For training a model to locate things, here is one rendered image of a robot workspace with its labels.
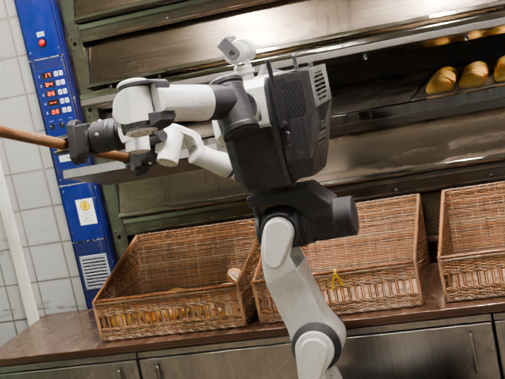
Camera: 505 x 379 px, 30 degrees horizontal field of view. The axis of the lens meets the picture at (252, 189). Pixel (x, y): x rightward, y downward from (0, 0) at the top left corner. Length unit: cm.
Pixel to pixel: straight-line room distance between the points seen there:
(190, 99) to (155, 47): 136
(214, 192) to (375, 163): 63
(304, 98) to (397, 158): 101
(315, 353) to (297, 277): 22
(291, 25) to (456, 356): 131
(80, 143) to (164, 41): 112
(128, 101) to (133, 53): 143
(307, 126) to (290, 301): 51
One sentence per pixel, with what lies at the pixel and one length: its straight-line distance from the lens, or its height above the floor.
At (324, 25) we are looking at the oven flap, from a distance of 345.
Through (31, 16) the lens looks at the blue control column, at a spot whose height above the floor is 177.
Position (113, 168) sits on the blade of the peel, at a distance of 316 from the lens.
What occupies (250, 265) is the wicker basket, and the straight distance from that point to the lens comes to 331.
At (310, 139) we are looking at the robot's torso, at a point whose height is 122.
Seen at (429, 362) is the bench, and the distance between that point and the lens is 309.
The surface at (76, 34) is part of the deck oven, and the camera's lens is 376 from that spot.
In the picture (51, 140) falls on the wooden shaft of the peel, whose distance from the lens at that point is 257.
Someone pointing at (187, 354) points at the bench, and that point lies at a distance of 326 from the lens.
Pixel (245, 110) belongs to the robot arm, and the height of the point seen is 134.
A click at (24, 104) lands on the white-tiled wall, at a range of 389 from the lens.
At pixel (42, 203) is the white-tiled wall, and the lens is 393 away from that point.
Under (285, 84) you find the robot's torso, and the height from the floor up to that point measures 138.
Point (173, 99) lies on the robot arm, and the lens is 227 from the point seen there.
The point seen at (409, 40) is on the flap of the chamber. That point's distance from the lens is 327.
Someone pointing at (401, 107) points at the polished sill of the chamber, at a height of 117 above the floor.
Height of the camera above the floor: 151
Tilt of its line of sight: 9 degrees down
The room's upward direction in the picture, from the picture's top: 12 degrees counter-clockwise
